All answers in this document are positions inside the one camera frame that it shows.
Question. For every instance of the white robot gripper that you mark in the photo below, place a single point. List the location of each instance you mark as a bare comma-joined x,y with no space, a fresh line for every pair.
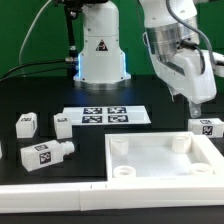
197,87

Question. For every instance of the white square table top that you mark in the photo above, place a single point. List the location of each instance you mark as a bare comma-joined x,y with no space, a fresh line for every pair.
161,155

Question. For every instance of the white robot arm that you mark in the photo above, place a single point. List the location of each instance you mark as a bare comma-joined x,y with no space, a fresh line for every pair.
165,28

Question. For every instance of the white front fence bar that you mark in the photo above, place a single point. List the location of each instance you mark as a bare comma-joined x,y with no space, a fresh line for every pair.
191,191

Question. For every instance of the white sheet with tags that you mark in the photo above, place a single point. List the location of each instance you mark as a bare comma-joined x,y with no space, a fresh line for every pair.
108,115

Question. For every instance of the white block at left edge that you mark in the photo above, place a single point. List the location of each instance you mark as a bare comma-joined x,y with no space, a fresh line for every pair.
0,149

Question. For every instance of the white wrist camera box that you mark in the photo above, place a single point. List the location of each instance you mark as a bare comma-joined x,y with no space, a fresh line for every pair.
217,61

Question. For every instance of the black camera stand pole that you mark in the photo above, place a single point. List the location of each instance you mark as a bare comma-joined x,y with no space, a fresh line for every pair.
72,9

